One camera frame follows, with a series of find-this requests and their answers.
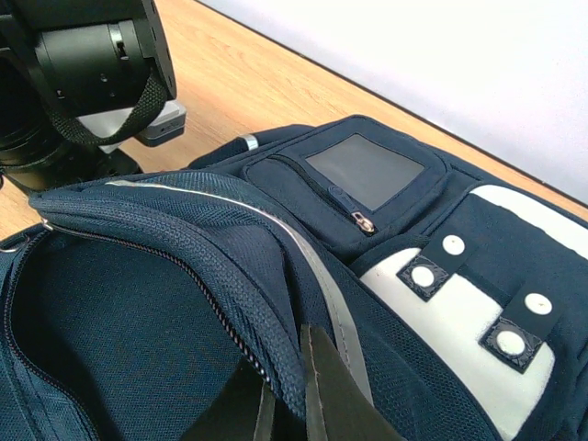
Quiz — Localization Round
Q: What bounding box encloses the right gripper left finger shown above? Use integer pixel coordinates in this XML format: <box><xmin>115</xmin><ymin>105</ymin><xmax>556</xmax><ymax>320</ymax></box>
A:
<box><xmin>181</xmin><ymin>362</ymin><xmax>276</xmax><ymax>441</ymax></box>

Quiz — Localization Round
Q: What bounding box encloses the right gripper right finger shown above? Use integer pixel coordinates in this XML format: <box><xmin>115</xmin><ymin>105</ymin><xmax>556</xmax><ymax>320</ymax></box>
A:
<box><xmin>300</xmin><ymin>325</ymin><xmax>402</xmax><ymax>441</ymax></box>

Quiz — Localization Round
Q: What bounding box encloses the navy blue backpack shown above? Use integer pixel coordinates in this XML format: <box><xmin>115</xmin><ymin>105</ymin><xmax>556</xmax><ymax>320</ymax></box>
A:
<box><xmin>1</xmin><ymin>116</ymin><xmax>587</xmax><ymax>440</ymax></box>

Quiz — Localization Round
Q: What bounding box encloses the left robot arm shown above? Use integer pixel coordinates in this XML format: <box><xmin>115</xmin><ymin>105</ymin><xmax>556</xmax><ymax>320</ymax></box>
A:
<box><xmin>1</xmin><ymin>1</ymin><xmax>186</xmax><ymax>194</ymax></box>

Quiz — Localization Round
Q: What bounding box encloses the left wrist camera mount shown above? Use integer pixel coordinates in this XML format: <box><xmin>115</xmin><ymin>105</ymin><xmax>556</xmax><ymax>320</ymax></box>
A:
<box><xmin>78</xmin><ymin>100</ymin><xmax>187</xmax><ymax>147</ymax></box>

